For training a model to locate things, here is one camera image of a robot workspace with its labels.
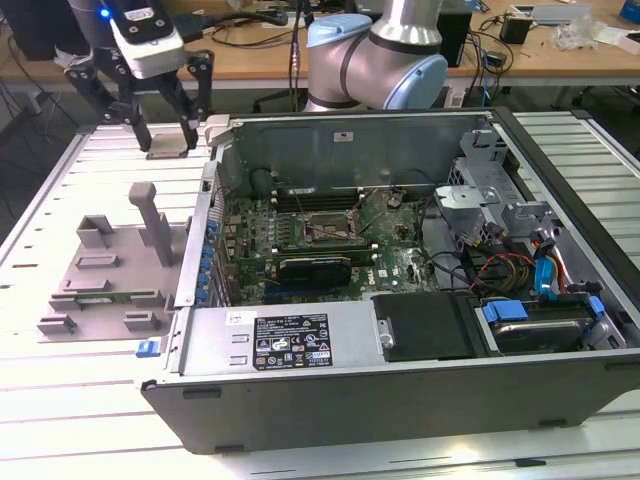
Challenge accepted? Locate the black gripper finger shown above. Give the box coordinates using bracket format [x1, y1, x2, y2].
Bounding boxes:
[62, 63, 153, 154]
[158, 48, 216, 152]

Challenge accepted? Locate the silver square CPU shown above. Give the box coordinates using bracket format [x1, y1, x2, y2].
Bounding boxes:
[146, 132, 190, 160]

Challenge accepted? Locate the thin metal locking lever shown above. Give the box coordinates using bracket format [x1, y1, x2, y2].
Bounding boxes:
[292, 189, 314, 234]

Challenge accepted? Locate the CPU socket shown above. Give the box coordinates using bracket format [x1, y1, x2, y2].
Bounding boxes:
[298, 208, 362, 246]

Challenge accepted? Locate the crumpled white tissue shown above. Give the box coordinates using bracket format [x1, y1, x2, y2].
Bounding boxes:
[53, 45, 95, 72]

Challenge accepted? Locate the black computer tower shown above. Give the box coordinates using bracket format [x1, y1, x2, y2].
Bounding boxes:
[9, 0, 96, 62]

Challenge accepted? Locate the wooden desk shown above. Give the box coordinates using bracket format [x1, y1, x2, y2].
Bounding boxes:
[0, 0, 640, 126]

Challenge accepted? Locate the grey parts rack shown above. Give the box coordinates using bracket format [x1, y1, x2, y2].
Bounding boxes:
[35, 182, 194, 344]

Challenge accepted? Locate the green RAM stick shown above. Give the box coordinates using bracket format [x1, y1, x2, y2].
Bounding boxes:
[74, 295, 136, 305]

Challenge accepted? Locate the black graphics card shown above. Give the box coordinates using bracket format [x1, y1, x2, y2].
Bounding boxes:
[277, 255, 354, 289]

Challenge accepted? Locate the grey power supply with label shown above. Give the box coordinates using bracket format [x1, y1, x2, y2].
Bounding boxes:
[177, 299, 386, 376]

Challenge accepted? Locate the green motherboard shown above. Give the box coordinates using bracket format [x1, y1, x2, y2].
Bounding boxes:
[219, 187, 436, 306]

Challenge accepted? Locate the tall black box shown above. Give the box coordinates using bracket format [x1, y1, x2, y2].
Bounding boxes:
[441, 9, 474, 69]

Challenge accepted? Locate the silver metal drive cage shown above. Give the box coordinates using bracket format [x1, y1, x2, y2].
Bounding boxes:
[433, 128, 559, 251]

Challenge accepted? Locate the black plastic shroud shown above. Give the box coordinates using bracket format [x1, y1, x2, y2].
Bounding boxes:
[372, 293, 481, 362]

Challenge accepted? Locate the black and grey PC case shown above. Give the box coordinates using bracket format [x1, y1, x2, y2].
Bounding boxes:
[139, 105, 640, 455]

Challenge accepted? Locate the small black box device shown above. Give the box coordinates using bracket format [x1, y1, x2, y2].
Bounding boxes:
[499, 13, 531, 44]

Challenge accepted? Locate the grey tray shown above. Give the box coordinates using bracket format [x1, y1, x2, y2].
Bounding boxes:
[509, 3, 594, 26]

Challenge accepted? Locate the clear plastic wrap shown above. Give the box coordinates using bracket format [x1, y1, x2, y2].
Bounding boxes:
[552, 14, 601, 51]

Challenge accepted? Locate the hard disk in blue carrier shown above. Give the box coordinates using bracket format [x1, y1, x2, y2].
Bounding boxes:
[480, 295, 609, 356]

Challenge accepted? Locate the white flat box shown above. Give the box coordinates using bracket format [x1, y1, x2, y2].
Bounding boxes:
[597, 24, 640, 56]

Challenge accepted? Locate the grey case latch handle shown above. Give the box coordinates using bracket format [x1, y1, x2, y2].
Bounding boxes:
[203, 113, 235, 147]

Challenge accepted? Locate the black camera cable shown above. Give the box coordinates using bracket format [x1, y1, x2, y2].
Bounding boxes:
[174, 9, 309, 44]

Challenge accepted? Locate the coloured wire bundle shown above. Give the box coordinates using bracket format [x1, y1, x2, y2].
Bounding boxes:
[477, 252, 534, 294]

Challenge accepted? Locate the blue flat cable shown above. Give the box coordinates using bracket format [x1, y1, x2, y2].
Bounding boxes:
[533, 239, 565, 302]

